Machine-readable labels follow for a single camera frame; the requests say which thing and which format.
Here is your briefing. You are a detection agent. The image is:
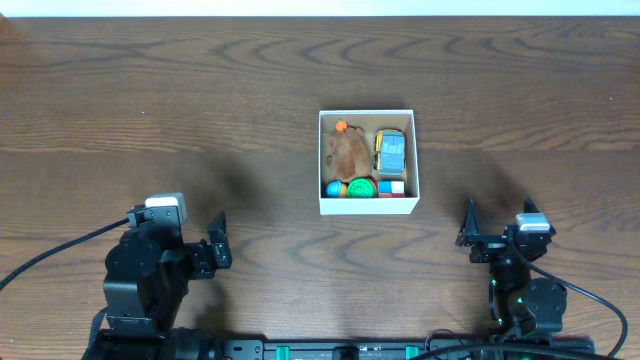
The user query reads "white cardboard box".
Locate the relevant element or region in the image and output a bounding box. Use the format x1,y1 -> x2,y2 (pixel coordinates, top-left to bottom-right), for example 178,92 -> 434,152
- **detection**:
317,109 -> 420,215

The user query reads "multicolour puzzle cube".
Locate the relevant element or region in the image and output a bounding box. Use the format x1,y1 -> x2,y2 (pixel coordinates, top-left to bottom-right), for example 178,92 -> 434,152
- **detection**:
377,180 -> 406,198

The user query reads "left black cable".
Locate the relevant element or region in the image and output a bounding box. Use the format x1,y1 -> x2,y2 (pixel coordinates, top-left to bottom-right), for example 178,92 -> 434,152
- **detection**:
0,217 -> 131,291

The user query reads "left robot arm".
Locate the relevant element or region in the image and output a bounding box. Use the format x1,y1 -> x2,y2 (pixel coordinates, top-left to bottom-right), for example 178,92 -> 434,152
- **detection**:
83,205 -> 232,360

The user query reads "yellow grey toy truck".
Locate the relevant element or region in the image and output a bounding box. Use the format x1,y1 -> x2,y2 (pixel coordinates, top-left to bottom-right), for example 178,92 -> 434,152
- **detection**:
373,129 -> 406,176

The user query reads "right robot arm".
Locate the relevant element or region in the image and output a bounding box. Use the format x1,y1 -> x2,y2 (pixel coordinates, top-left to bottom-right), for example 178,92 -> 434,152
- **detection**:
455,199 -> 567,342

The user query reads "brown plush bear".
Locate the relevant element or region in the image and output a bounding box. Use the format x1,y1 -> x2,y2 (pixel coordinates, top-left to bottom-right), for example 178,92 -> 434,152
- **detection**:
325,119 -> 373,183

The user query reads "black cable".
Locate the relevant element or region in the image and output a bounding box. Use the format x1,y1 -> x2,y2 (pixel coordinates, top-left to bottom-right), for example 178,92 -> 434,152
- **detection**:
507,239 -> 629,359
0,217 -> 131,291

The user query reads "right black cable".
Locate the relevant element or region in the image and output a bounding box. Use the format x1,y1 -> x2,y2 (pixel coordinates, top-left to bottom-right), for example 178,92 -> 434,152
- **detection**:
507,239 -> 629,359

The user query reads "orange toy duck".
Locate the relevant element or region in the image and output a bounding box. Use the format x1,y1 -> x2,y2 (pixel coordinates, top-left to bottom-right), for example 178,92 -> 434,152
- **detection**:
325,180 -> 348,198

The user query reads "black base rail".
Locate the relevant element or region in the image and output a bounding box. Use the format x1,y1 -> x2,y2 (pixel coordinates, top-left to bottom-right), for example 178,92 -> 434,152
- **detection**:
83,328 -> 597,360

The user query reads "green ridged ball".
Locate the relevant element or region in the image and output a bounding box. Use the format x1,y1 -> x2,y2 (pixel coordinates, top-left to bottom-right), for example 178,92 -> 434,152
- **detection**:
347,178 -> 377,199

